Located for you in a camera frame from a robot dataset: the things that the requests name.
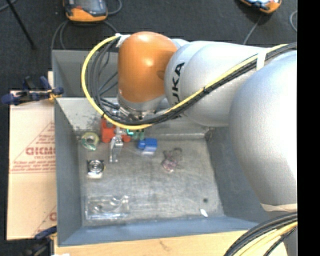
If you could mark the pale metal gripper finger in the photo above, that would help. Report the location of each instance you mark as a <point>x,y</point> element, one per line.
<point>119,151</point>
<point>112,152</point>

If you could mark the red plastic toy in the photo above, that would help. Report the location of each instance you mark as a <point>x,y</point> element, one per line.
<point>107,132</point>

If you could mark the round metal piece square base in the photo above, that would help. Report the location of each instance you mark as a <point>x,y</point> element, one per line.
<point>95,167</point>

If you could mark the blue box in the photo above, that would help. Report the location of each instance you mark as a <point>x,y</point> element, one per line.
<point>148,145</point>

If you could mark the pink and grey sunglasses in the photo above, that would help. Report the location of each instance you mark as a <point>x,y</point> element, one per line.
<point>170,161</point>

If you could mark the grey metal bin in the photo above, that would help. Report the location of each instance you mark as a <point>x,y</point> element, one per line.
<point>160,185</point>

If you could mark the clear plastic packet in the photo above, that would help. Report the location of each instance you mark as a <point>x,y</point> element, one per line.
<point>107,207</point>

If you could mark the brown cardboard board red print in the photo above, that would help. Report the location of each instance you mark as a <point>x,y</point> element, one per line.
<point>30,195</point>

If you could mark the small white scrap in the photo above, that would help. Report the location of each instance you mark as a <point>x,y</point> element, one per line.
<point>204,213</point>

